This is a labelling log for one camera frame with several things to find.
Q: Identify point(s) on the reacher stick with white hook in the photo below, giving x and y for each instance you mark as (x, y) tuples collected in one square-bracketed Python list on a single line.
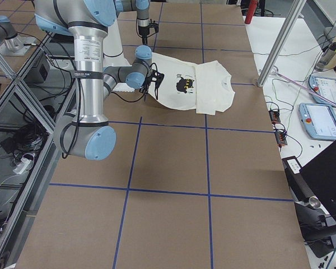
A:
[(308, 89)]

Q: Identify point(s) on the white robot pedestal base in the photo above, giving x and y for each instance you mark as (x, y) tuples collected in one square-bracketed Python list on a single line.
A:
[(113, 51)]

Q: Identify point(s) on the blue teach pendant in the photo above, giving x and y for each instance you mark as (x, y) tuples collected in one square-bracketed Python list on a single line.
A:
[(324, 86), (319, 121)]

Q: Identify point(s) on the aluminium frame post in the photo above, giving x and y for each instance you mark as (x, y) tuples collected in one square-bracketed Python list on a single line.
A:
[(282, 36)]

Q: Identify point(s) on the white power strip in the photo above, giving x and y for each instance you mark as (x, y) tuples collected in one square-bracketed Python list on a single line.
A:
[(24, 165)]

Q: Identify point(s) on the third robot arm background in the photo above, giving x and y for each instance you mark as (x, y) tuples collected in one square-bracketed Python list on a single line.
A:
[(11, 44)]

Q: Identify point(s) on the black laptop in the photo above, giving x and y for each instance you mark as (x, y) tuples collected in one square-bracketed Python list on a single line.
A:
[(320, 176)]

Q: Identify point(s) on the grey drink bottle green cap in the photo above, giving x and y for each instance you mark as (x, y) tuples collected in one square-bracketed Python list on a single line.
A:
[(326, 57)]

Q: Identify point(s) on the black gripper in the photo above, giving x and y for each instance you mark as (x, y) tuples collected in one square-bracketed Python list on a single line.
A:
[(143, 30), (145, 89)]

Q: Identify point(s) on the lower blue teach pendant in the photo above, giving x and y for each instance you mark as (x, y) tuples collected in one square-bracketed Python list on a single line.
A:
[(319, 121)]

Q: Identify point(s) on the black box with label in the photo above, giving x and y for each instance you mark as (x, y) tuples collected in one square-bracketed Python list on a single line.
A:
[(295, 180)]

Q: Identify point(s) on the cream long sleeve shirt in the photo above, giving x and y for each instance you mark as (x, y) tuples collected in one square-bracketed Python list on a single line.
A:
[(205, 87)]

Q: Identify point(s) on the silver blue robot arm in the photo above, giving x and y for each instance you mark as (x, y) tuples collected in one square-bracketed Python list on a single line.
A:
[(85, 132), (142, 8)]

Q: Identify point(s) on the red water bottle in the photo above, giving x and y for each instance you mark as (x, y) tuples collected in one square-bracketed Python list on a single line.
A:
[(251, 10)]

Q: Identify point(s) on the orange black circuit board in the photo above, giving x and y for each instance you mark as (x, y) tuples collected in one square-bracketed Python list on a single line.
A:
[(279, 129)]

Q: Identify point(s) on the upper blue teach pendant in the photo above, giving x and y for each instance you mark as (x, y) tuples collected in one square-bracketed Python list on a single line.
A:
[(324, 86)]

